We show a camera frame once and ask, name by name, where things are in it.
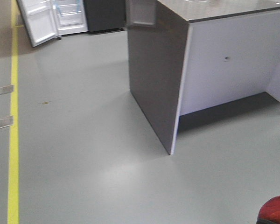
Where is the red yellow apple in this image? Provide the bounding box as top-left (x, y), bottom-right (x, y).
top-left (256, 196), bottom-right (280, 224)

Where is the white open fridge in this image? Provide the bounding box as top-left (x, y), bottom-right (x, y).
top-left (52, 0), bottom-right (126, 39)

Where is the white fridge door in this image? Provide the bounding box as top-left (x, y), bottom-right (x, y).
top-left (17, 0), bottom-right (58, 47)

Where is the grey stone kitchen counter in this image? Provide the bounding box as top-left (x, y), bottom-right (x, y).
top-left (126, 0), bottom-right (280, 154)

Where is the silver floor plate near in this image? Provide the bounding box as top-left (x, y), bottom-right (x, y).
top-left (0, 116), bottom-right (14, 129)

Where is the silver floor plate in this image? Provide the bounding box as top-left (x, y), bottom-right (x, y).
top-left (0, 84), bottom-right (14, 95)
top-left (0, 116), bottom-right (14, 129)

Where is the silver floor plate far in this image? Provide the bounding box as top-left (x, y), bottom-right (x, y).
top-left (0, 84), bottom-right (14, 95)

